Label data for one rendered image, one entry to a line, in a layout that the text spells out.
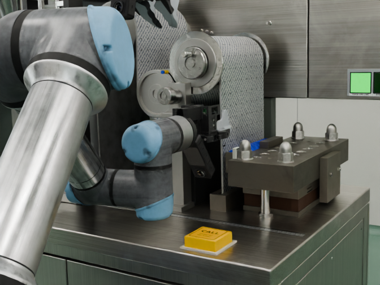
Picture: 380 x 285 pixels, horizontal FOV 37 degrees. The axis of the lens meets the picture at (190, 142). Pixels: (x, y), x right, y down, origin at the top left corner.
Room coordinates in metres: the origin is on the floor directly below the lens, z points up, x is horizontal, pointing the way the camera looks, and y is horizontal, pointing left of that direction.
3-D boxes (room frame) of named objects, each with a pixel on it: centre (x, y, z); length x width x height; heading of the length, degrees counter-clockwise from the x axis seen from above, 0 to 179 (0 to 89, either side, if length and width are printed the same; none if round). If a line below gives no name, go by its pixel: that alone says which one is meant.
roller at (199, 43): (1.44, -0.08, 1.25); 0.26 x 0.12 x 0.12; 148
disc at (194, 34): (1.34, -0.02, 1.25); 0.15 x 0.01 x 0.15; 58
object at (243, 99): (1.41, -0.14, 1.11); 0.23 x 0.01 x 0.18; 148
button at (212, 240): (1.06, -0.03, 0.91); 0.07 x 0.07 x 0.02; 58
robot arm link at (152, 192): (1.08, 0.09, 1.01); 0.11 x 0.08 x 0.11; 73
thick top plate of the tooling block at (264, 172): (1.38, -0.26, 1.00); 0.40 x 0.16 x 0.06; 148
